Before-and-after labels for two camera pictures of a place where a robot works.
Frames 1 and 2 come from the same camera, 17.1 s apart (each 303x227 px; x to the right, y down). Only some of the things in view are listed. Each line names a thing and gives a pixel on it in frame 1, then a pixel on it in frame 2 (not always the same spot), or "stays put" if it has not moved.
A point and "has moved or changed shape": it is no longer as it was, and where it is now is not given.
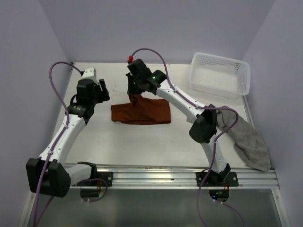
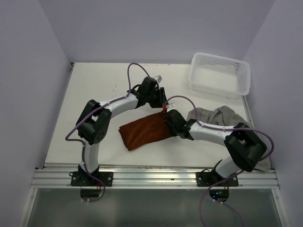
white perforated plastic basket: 222,76 stays put
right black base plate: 213,179 stays put
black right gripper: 131,90 → 173,133
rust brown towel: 142,110 has moved or changed shape
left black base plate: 100,179 stays put
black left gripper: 104,93 → 161,92
